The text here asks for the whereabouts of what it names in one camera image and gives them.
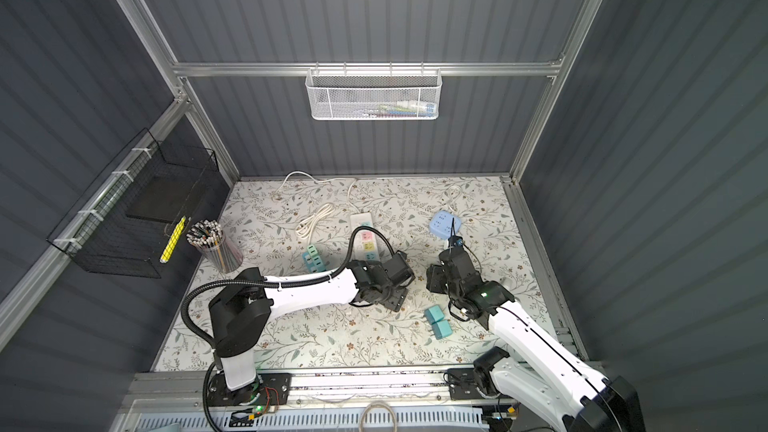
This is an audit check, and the teal plug adapter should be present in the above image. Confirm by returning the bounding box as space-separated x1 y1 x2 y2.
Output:
306 255 326 273

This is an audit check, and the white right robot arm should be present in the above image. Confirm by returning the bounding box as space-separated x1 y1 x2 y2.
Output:
427 236 645 431

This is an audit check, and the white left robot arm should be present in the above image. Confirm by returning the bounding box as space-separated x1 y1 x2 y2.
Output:
180 225 415 393

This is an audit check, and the white multicolour power strip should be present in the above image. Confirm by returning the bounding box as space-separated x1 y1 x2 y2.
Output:
350 212 380 261

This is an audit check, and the teal adapter front lower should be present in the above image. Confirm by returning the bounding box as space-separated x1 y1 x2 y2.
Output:
431 320 453 340

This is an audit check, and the teal power strip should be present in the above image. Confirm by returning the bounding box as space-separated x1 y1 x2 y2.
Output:
302 246 326 273

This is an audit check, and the blue square power socket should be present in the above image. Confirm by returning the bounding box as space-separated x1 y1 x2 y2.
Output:
429 210 462 240

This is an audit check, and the pencil cup holder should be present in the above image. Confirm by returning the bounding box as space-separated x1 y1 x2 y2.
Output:
186 220 243 274

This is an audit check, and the yellow marker pen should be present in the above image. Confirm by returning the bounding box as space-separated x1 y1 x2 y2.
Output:
160 216 187 264

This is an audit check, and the coiled white cable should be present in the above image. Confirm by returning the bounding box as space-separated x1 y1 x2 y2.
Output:
293 200 337 241

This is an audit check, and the white cable of white strip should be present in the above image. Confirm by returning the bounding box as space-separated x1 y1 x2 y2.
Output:
269 169 361 211

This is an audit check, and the white wire mesh basket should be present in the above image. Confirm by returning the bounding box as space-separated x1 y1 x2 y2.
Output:
305 70 443 121

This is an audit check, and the black wire mesh basket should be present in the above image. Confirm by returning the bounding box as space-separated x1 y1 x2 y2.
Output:
47 129 221 279

